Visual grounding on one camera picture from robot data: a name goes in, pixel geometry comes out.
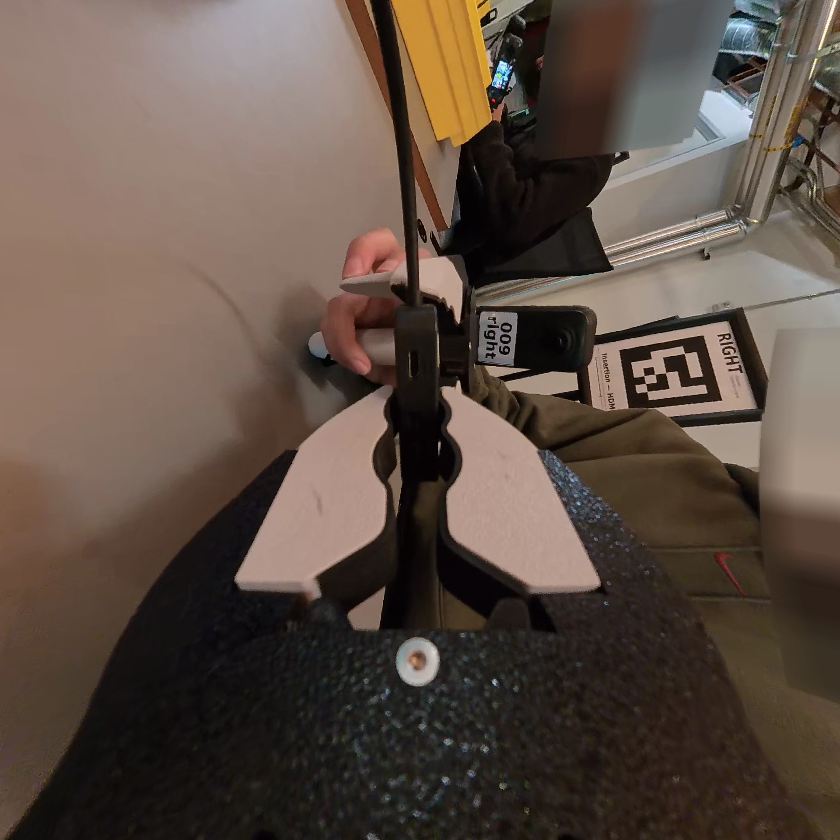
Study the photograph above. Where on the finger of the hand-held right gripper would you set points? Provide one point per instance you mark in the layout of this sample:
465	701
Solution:
439	279
374	285

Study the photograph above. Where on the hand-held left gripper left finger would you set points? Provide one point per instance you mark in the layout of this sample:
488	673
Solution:
315	512

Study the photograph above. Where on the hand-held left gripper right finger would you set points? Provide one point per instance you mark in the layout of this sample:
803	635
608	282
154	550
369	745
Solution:
518	518

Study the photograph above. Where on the black HDMI switch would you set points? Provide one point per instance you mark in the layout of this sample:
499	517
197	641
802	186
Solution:
417	341

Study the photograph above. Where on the person's right forearm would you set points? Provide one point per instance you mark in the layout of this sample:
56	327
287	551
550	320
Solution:
577	433

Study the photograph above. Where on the brown-edged grey desk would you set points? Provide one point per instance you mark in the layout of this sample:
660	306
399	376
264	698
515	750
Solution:
446	172

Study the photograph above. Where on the person's right hand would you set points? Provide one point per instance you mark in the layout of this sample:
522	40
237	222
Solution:
348	321

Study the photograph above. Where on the black fabric chair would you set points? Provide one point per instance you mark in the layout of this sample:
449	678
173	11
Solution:
558	253

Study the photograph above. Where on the black-framed marker sign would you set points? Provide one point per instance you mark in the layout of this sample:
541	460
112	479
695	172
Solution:
663	374

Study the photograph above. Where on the person's olive hoodie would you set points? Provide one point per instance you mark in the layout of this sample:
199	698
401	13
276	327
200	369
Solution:
709	564

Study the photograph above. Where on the yellow plastic bin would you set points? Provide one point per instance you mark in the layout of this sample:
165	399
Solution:
446	65

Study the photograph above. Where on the silver ventilation pipes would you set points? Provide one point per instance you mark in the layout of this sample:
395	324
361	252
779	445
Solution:
761	197

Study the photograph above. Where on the handheld camera with screen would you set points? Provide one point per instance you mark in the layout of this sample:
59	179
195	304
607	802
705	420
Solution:
504	75

